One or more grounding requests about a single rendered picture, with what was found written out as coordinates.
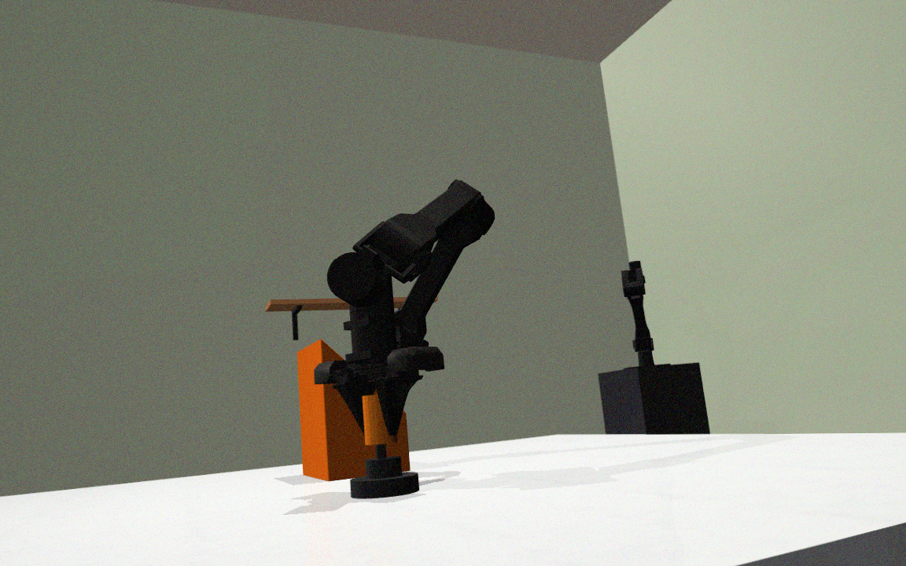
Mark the orange knob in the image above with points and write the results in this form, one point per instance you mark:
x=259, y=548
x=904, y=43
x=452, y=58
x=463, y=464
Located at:
x=375, y=431

